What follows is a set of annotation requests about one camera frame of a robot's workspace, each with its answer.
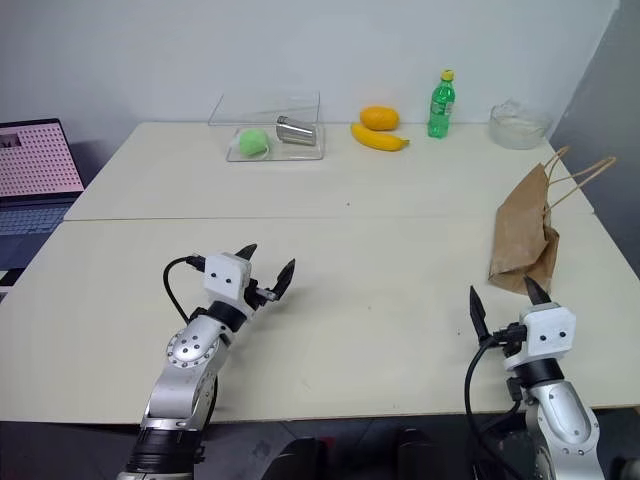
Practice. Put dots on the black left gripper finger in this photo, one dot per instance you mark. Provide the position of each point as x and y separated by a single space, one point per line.
248 251
285 277

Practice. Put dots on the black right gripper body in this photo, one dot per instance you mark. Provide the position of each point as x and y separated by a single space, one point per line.
509 351

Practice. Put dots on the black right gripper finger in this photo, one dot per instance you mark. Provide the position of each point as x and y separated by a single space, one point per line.
538 294
478 315

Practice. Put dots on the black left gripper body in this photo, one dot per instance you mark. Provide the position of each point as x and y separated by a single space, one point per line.
259 295

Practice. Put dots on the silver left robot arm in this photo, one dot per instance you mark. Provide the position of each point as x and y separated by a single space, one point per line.
192 350

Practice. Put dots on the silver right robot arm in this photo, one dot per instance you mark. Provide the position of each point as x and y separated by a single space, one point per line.
565 415

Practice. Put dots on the green fuzzy ball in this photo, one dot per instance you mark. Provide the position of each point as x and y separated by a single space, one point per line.
253 143

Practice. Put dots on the clear plastic box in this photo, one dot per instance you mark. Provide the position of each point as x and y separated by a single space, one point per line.
305 152

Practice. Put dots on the silver metal flask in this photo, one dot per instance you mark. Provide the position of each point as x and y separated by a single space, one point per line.
297 132

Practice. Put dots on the clear bowl with white filling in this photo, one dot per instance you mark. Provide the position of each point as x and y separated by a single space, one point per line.
517 130

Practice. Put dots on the yellow banana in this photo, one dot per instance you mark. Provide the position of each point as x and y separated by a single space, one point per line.
375 138

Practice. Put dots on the dark rounded shape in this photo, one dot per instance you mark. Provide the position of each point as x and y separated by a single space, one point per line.
292 460

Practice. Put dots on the orange round fruit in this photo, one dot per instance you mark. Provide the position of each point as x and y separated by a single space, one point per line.
380 118

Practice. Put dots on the green plastic bottle yellow cap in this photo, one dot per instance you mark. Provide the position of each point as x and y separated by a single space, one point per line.
441 112

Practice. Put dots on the open laptop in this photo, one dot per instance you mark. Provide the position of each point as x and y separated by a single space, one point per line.
35 165

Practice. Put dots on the black and white striped object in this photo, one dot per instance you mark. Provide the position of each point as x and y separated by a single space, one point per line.
7 280

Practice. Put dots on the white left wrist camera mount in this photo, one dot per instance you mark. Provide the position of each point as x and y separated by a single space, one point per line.
225 275

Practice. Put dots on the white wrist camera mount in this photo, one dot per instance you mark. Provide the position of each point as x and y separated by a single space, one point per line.
547 335
225 275

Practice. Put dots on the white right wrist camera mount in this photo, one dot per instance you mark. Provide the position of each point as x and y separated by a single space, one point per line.
547 335

